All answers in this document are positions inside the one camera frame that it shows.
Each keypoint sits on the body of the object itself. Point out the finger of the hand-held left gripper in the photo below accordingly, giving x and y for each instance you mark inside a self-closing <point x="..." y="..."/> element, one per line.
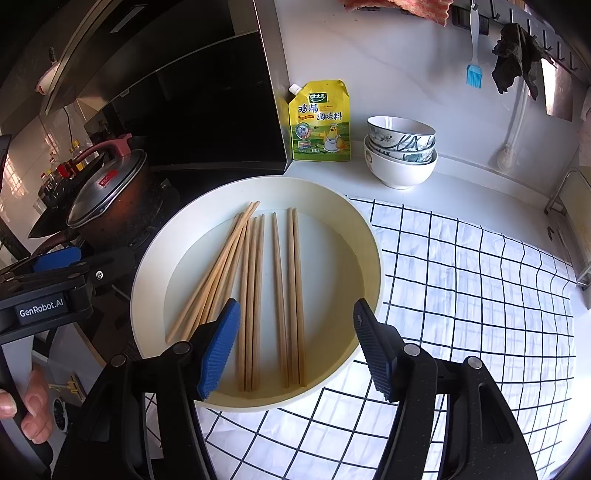
<point x="113" y="267"/>
<point x="57" y="260"/>

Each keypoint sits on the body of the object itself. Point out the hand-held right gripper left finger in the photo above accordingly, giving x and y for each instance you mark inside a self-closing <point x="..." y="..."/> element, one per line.
<point x="219" y="350"/>

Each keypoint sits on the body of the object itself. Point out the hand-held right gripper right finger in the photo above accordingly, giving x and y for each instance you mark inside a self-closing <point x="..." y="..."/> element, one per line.
<point x="374" y="350"/>

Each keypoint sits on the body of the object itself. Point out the bunch of wooden chopsticks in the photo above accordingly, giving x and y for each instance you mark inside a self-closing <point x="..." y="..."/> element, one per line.
<point x="251" y="286"/>

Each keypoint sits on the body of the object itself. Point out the cream round tray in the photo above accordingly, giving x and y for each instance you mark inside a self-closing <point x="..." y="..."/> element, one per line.
<point x="332" y="286"/>

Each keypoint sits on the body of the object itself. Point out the person's left hand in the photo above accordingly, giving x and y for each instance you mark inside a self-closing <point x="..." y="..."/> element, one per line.
<point x="39" y="410"/>

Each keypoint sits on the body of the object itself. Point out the dark cooking pot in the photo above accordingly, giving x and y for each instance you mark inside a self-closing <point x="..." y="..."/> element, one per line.
<point x="134" y="207"/>

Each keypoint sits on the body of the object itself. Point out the glass pot lid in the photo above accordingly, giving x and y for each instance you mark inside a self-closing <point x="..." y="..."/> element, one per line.
<point x="106" y="189"/>

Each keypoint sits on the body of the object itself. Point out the row of condiment bottles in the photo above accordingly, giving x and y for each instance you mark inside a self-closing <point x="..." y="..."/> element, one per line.
<point x="64" y="173"/>

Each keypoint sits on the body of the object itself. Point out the white black checkered cloth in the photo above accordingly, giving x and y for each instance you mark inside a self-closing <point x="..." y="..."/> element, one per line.
<point x="461" y="300"/>

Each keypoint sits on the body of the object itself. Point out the plain white bowl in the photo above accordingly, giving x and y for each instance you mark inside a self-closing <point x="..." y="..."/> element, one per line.
<point x="399" y="173"/>

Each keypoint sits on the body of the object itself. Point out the black range hood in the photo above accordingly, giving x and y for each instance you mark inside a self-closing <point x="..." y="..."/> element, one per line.
<point x="184" y="83"/>

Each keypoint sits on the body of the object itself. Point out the blue patterned bowl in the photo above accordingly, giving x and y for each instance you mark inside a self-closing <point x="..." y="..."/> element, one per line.
<point x="399" y="134"/>
<point x="420" y="156"/>

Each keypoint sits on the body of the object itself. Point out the yellow seasoning pouch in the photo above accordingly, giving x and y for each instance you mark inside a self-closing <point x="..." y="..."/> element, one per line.
<point x="321" y="124"/>

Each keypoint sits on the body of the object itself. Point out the metal dish rack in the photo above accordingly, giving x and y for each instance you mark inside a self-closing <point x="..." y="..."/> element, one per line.
<point x="572" y="221"/>

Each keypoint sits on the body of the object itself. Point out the blue silicone basting brush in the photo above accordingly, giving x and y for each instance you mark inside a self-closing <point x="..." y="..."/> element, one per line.
<point x="474" y="76"/>

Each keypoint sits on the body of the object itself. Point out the steel cleaver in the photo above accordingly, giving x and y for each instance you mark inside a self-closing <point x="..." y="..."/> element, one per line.
<point x="558" y="92"/>

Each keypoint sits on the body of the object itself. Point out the dark hanging cloth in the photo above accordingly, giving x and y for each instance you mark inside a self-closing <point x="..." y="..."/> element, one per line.
<point x="512" y="60"/>

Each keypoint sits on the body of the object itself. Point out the red patterned cloth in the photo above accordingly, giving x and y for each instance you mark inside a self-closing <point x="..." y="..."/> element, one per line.
<point x="415" y="9"/>

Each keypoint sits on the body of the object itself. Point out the metal hook rail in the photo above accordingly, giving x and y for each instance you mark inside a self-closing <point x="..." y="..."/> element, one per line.
<point x="545" y="27"/>

